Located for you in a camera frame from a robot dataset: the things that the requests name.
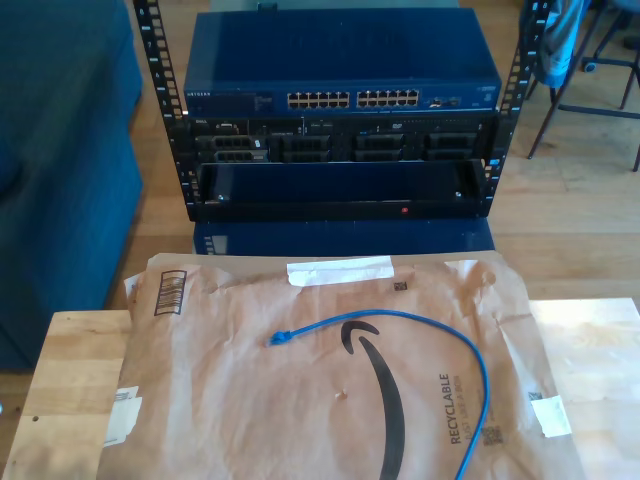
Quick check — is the blue network cable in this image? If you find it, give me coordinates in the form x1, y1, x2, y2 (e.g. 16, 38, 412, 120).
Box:
264, 308, 492, 480

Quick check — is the dark blue flat chassis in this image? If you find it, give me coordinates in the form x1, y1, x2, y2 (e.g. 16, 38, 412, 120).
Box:
192, 219, 497, 259

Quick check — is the black rack shelf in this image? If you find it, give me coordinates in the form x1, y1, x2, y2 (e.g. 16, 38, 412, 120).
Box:
192, 158, 491, 222

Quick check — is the black rack server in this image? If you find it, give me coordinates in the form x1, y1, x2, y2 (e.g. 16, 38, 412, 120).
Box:
192, 115, 496, 164

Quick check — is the brown paper mailer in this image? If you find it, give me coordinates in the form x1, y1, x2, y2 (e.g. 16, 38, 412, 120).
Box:
97, 252, 586, 480

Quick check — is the blue sofa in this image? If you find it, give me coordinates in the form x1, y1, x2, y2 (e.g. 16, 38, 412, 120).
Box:
0, 0, 146, 374

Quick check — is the dark metal stool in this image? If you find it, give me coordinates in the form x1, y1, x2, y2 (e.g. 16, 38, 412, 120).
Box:
527, 0, 640, 174

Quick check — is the grey-blue cloth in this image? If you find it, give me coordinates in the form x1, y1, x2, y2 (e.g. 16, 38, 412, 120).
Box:
519, 0, 591, 90

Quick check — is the black office chair base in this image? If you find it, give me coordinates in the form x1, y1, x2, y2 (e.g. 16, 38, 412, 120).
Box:
579, 0, 640, 76

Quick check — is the blue network switch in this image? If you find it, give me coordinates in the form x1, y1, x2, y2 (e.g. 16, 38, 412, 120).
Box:
182, 7, 504, 119

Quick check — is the black server rack frame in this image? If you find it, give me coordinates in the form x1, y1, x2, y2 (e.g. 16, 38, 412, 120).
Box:
132, 0, 554, 224

